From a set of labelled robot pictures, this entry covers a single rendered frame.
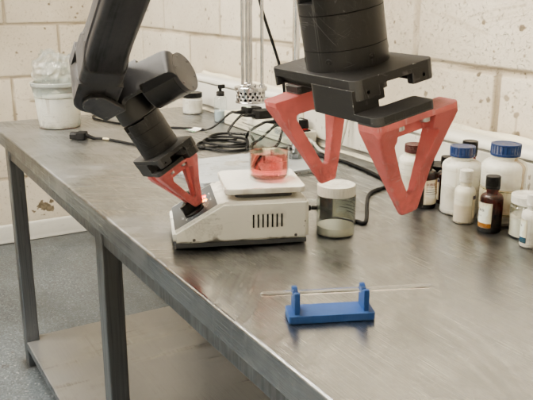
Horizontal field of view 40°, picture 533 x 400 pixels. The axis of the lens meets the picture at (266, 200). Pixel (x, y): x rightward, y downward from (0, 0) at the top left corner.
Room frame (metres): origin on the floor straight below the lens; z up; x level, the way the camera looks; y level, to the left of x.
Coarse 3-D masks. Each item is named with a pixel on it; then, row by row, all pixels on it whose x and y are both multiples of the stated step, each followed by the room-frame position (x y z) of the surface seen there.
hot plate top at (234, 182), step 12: (228, 180) 1.07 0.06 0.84; (240, 180) 1.07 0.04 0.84; (252, 180) 1.07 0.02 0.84; (288, 180) 1.07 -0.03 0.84; (300, 180) 1.07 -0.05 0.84; (228, 192) 1.02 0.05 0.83; (240, 192) 1.02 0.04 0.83; (252, 192) 1.02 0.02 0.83; (264, 192) 1.02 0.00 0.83; (276, 192) 1.03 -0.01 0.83; (288, 192) 1.03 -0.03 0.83
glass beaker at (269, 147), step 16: (256, 128) 1.10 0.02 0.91; (272, 128) 1.11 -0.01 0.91; (256, 144) 1.06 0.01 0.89; (272, 144) 1.05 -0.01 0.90; (288, 144) 1.07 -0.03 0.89; (256, 160) 1.06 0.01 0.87; (272, 160) 1.05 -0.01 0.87; (288, 160) 1.07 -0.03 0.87; (256, 176) 1.06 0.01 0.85; (272, 176) 1.05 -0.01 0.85; (288, 176) 1.08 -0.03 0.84
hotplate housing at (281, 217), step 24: (216, 192) 1.07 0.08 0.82; (216, 216) 1.01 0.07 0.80; (240, 216) 1.01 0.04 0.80; (264, 216) 1.02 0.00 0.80; (288, 216) 1.03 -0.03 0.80; (192, 240) 1.00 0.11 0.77; (216, 240) 1.01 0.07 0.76; (240, 240) 1.02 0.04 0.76; (264, 240) 1.02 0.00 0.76; (288, 240) 1.03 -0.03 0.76
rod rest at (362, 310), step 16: (304, 304) 0.79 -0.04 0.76; (320, 304) 0.79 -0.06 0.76; (336, 304) 0.79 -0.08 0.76; (352, 304) 0.79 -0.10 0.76; (368, 304) 0.77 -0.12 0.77; (288, 320) 0.76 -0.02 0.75; (304, 320) 0.76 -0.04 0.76; (320, 320) 0.76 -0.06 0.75; (336, 320) 0.76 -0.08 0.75; (352, 320) 0.76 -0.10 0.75; (368, 320) 0.77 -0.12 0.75
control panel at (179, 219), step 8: (208, 192) 1.09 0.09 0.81; (208, 200) 1.06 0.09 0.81; (216, 200) 1.04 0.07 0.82; (176, 208) 1.10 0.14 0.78; (208, 208) 1.02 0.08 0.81; (176, 216) 1.06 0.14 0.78; (184, 216) 1.04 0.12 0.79; (192, 216) 1.02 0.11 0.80; (176, 224) 1.03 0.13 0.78; (184, 224) 1.01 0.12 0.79
